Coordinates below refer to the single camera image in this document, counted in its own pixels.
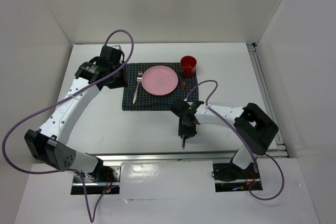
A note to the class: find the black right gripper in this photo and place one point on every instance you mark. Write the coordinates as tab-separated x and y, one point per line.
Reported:
182	130

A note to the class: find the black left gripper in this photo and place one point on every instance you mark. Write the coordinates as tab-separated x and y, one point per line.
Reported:
122	82

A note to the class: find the silver metal knife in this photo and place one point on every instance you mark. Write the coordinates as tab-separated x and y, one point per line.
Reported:
183	142

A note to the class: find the silver metal fork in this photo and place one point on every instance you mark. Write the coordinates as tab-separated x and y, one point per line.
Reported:
139	80

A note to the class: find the dark checkered cloth placemat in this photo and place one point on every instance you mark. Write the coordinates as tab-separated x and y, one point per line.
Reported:
146	101

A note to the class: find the pink plastic plate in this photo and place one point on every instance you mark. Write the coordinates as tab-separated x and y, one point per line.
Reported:
159	80

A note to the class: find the brown wooden spoon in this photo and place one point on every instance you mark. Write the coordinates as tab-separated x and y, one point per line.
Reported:
183	85

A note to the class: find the red cup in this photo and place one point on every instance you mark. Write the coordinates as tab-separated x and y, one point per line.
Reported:
188	66

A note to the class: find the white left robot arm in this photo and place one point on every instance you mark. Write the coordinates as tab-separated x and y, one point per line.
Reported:
48	144

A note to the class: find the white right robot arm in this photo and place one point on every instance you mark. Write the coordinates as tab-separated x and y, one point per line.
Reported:
252	125

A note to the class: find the aluminium front rail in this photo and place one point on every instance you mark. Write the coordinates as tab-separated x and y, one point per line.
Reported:
157	157

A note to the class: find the aluminium rail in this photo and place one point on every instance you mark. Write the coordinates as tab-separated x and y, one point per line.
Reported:
157	157
251	47

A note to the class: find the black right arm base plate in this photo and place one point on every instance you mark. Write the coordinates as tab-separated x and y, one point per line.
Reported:
230	178

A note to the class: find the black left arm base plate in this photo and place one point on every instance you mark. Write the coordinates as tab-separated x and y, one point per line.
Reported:
95	186

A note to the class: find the aluminium right side rail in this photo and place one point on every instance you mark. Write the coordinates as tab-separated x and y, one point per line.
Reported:
251	47

